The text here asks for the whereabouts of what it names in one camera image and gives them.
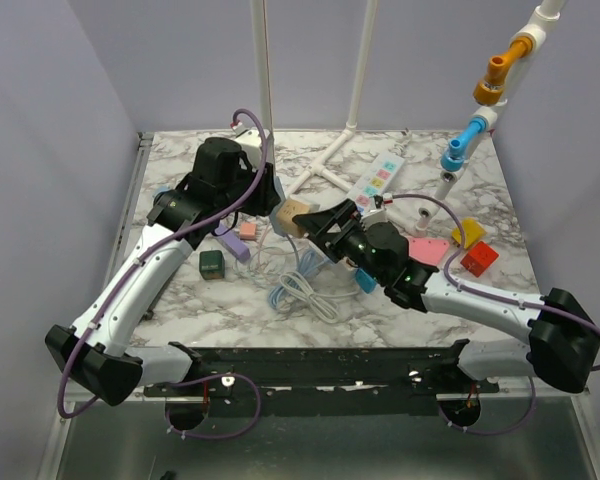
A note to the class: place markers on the orange pipe fitting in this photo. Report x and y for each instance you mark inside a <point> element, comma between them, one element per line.
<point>490,88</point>

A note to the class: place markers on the wooden cube socket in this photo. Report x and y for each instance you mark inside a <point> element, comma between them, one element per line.
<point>291,209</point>

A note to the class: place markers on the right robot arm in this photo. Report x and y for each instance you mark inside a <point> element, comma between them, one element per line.
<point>550,336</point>

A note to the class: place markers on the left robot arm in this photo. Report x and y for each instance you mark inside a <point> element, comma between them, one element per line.
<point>93,350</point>

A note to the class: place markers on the white PVC pipe frame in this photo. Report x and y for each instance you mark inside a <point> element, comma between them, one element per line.
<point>540,24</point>

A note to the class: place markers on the black metal base rail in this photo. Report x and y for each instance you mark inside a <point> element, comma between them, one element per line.
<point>310,382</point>

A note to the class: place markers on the red cube socket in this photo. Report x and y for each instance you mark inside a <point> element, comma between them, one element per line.
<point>479,258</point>

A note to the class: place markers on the yellow cube socket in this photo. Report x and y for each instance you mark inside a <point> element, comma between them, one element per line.
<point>470,233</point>

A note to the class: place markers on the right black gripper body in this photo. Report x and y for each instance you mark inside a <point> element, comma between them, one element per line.
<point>352,243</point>

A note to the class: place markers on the purple USB power strip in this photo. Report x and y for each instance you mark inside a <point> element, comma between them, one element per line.
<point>232,243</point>

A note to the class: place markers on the light blue charger plug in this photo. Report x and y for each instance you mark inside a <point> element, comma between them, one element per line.
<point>160,191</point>

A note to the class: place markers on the white round plug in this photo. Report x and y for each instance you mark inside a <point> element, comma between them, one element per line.
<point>323,306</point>

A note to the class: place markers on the blue pipe fitting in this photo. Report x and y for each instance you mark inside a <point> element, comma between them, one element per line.
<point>461,147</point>

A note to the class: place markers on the dark green cube socket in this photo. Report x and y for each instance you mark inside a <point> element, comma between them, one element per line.
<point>211,265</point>

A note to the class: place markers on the blue plug adapter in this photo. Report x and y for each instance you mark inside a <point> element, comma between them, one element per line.
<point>365,281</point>

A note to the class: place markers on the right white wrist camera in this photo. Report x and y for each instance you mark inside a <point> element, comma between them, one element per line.
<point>377,213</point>

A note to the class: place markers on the pink triangular power strip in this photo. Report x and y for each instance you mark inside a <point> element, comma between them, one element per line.
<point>430,251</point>

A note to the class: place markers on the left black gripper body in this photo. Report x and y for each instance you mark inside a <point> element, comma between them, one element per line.
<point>259,203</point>

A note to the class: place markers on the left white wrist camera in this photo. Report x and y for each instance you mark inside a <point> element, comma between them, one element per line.
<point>251,142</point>

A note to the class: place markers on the white multicolour power strip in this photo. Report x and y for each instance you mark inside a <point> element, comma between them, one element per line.
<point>375,180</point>

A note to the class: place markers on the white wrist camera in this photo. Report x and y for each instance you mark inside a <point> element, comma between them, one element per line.
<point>377,213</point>
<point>251,142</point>

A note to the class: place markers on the pink charger plug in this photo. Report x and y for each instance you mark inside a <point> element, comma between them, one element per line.
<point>248,231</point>

